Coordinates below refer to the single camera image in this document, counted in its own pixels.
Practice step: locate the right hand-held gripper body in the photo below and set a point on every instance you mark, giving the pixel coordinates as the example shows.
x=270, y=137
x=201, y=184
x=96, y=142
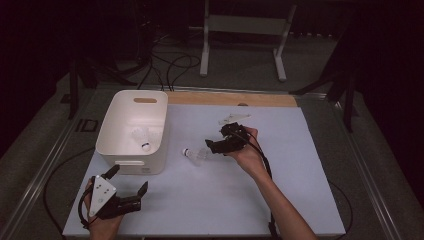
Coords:
x=235, y=141

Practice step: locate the black tripod stand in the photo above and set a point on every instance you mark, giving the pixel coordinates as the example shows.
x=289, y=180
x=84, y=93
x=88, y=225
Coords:
x=349, y=110
x=73, y=96

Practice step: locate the white plastic bin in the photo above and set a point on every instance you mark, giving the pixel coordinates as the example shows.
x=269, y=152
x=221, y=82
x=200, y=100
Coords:
x=116, y=133

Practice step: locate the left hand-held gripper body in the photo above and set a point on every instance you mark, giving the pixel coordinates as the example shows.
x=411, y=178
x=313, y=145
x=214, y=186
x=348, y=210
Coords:
x=103, y=195

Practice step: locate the pale blue table mat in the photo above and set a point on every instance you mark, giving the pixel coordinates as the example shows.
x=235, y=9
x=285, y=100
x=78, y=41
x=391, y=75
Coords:
x=206, y=200

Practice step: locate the aluminium floor rail frame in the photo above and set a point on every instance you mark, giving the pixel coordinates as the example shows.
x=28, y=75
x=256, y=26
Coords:
x=43, y=171

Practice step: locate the person's right hand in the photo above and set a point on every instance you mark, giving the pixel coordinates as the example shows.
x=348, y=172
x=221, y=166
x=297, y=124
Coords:
x=250, y=156

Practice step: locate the white metal stand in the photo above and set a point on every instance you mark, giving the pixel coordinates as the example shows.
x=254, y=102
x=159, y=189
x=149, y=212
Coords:
x=246, y=25

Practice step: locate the person's left hand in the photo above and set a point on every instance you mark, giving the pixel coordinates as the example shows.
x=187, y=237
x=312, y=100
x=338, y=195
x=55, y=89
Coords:
x=103, y=230

